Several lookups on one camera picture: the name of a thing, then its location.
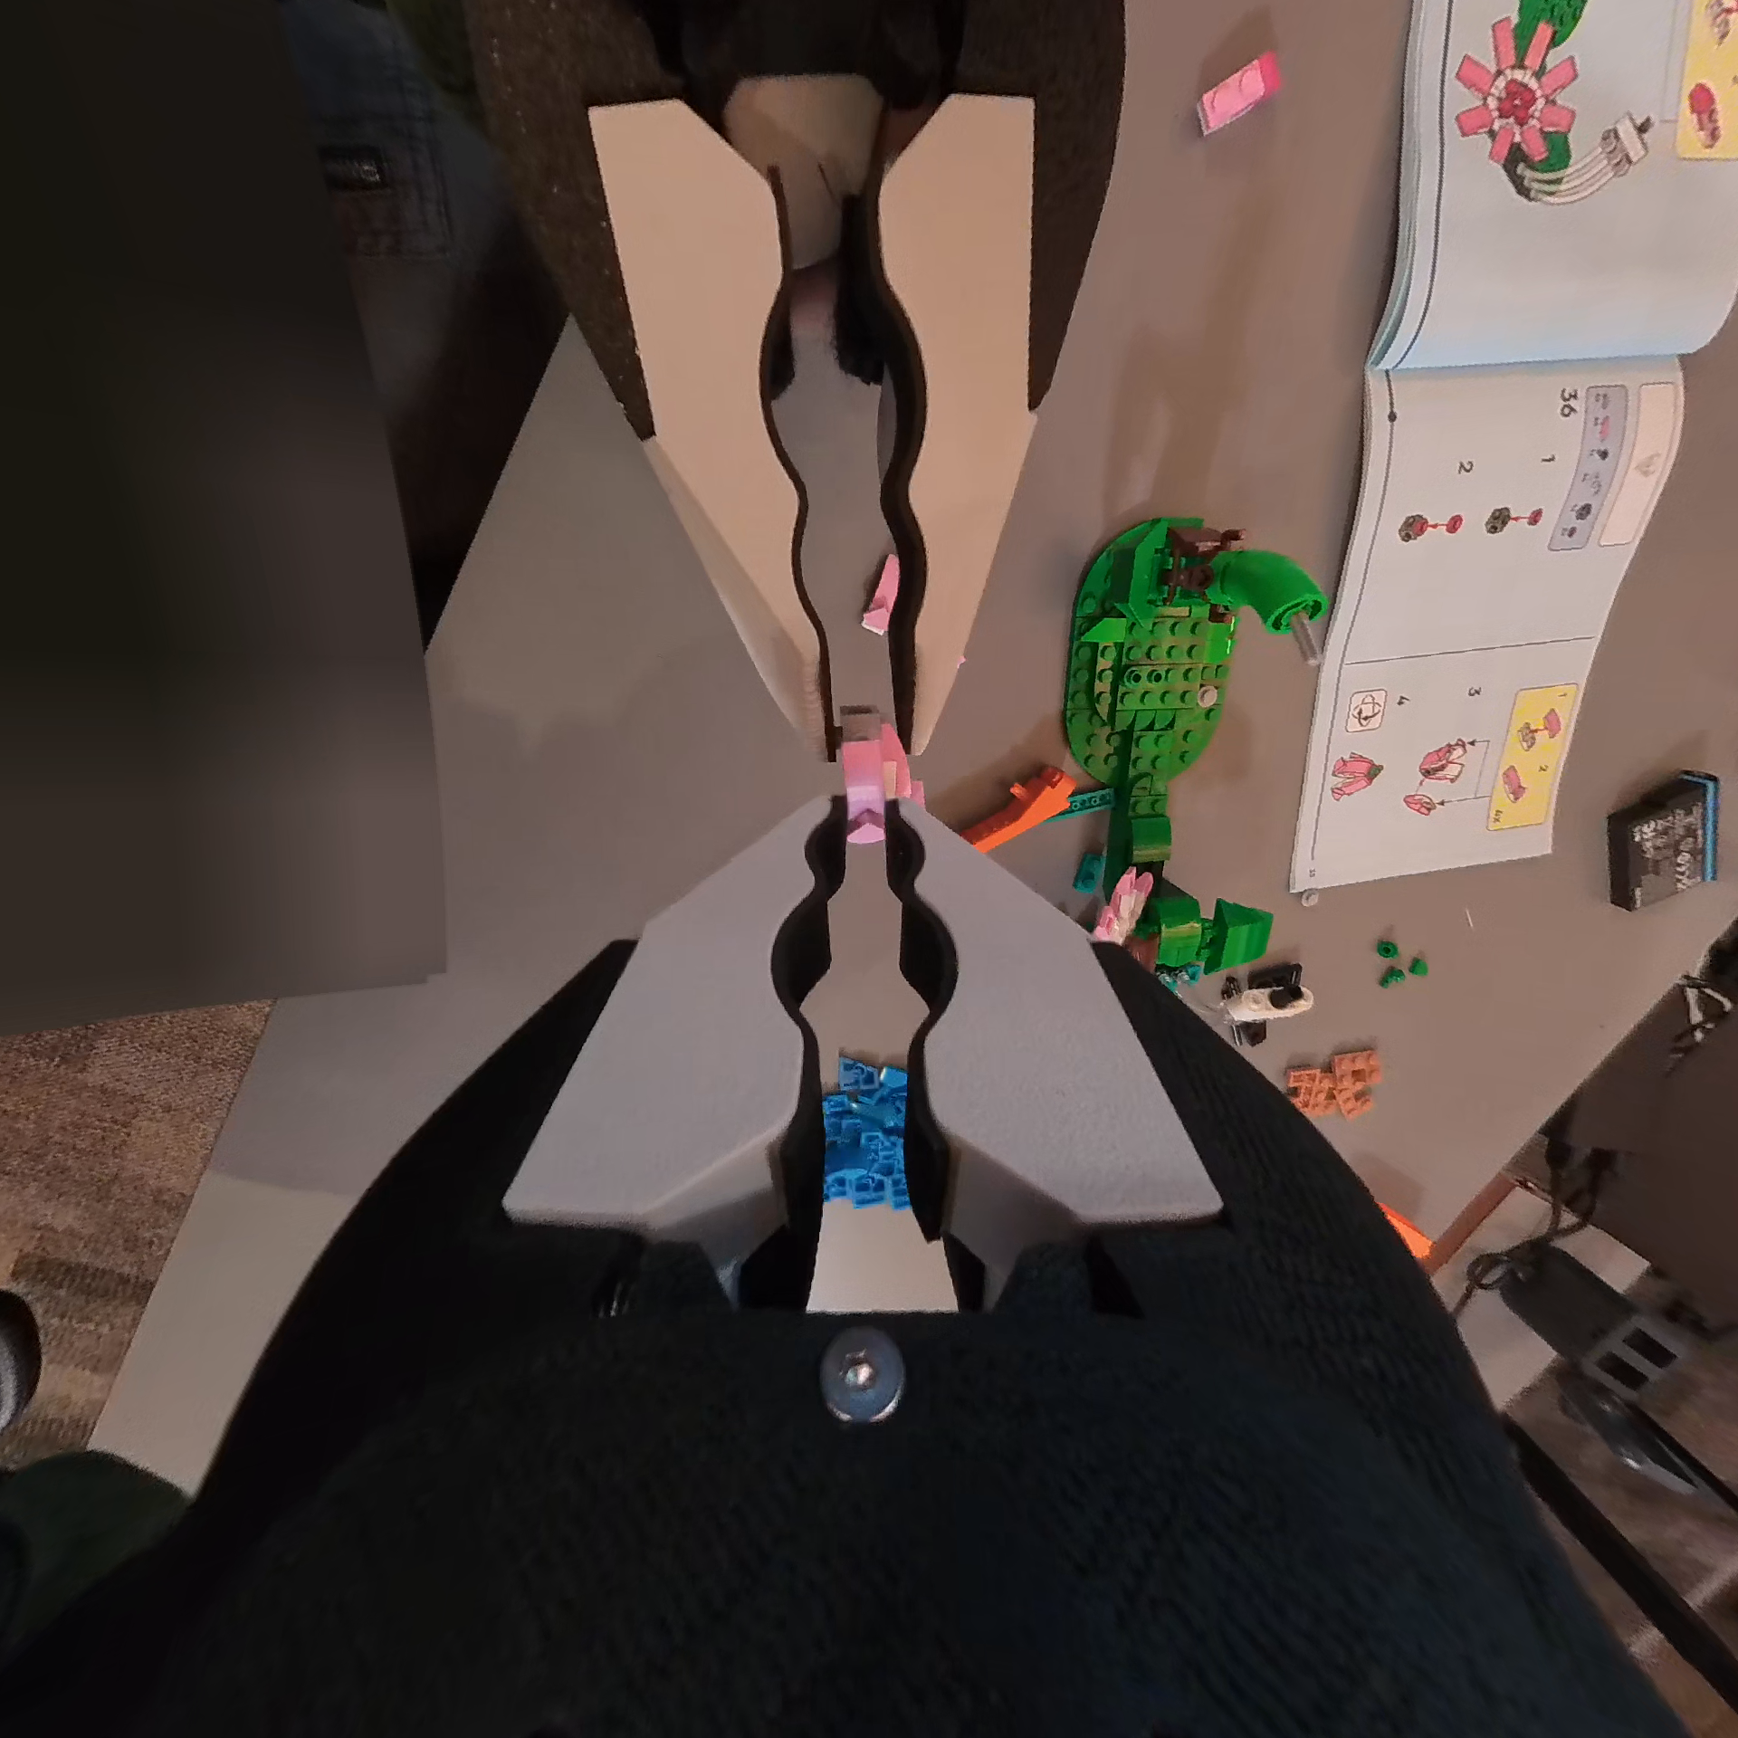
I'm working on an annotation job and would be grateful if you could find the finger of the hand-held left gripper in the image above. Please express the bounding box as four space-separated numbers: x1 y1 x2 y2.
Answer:
587 96 837 761
875 92 1057 759

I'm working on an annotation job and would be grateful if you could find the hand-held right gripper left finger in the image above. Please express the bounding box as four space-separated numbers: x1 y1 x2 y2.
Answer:
503 794 841 1261

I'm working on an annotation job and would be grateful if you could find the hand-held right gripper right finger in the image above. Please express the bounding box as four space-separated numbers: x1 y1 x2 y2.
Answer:
885 799 1228 1288

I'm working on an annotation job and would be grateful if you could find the pink and grey lego piece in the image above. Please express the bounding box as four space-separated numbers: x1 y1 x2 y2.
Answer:
833 704 927 852

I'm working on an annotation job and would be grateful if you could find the black and white lego piece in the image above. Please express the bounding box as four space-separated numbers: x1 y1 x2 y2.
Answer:
1220 961 1318 1046

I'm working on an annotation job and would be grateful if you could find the pile of coral lego bricks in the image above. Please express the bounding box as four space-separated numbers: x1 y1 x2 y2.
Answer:
1282 1046 1384 1119

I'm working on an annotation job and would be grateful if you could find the pink lego brick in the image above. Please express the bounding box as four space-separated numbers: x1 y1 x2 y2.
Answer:
1195 49 1286 138

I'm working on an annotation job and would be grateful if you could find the green lego plant build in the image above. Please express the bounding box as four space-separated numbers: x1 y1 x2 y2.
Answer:
1064 512 1334 983

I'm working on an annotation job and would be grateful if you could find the lego instruction booklet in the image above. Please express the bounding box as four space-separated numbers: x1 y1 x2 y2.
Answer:
1290 0 1738 900

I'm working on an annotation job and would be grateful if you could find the pile of dark blue bricks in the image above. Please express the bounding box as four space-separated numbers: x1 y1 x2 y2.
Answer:
818 1051 914 1213

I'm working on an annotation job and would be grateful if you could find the orange brick separator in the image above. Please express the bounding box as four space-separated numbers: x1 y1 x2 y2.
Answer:
962 766 1078 854

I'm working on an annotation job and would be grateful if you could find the black battery pack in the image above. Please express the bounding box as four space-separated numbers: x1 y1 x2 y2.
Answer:
1606 767 1721 913

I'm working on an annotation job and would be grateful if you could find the black shoe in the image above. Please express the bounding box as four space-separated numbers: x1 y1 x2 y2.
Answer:
0 1286 46 1435

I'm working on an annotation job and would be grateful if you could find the person's green jacket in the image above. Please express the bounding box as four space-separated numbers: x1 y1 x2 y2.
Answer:
0 1451 195 1666

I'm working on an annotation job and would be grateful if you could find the black charger with cable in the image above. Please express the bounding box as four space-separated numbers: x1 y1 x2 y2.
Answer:
1457 1239 1715 1418

